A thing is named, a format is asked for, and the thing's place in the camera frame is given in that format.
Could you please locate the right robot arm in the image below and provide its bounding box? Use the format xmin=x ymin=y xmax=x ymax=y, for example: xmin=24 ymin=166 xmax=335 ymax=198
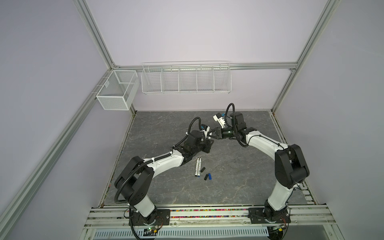
xmin=208 ymin=103 xmax=310 ymax=222

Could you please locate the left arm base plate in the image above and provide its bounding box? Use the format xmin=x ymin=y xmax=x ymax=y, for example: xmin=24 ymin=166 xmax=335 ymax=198
xmin=130 ymin=209 xmax=171 ymax=226

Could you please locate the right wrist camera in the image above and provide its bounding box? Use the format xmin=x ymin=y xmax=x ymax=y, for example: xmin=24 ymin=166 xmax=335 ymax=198
xmin=213 ymin=113 xmax=226 ymax=129

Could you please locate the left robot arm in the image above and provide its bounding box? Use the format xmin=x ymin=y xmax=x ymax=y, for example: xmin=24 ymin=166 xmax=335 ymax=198
xmin=114 ymin=117 xmax=214 ymax=218

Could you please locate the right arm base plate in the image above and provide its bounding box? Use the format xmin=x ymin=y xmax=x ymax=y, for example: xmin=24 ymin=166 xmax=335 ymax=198
xmin=248 ymin=207 xmax=291 ymax=224

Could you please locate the white wire wall basket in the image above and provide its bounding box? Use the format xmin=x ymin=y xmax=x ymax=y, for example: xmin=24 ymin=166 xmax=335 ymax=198
xmin=141 ymin=61 xmax=232 ymax=94

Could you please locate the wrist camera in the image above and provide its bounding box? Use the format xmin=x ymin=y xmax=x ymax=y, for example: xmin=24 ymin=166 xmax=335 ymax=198
xmin=201 ymin=124 xmax=211 ymax=139
xmin=213 ymin=113 xmax=226 ymax=129

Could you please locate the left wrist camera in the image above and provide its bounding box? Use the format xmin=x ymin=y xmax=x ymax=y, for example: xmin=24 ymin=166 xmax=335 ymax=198
xmin=201 ymin=124 xmax=211 ymax=139

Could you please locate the white mesh box basket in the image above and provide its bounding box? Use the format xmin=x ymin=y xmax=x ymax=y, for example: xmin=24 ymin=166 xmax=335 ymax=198
xmin=96 ymin=70 xmax=140 ymax=111

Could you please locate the white marker pen blue tip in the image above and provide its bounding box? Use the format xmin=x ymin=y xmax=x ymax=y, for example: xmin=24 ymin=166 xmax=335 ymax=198
xmin=197 ymin=158 xmax=202 ymax=177

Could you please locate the white vented cable duct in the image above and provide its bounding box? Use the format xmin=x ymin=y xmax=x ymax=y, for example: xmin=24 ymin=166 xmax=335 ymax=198
xmin=91 ymin=227 xmax=270 ymax=240

